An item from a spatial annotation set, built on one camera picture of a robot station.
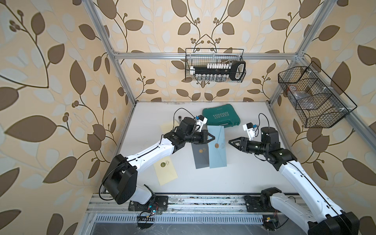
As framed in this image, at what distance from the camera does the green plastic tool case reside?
41.7 inches

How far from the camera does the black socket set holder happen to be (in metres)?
0.84

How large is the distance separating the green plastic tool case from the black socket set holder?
284 mm
